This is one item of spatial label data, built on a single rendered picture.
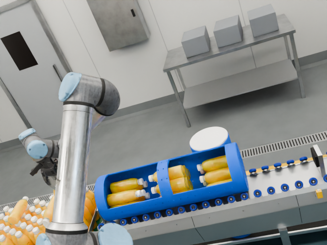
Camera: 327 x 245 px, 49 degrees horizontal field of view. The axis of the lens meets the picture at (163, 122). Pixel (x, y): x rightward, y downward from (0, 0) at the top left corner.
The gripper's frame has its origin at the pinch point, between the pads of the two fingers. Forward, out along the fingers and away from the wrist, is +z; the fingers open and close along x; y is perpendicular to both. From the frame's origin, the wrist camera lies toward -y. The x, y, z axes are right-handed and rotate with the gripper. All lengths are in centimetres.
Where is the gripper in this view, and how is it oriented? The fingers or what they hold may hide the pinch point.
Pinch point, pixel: (55, 185)
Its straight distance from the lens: 214.9
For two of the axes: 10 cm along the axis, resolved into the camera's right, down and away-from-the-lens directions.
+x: 0.9, -5.1, 8.5
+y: 9.4, -2.3, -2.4
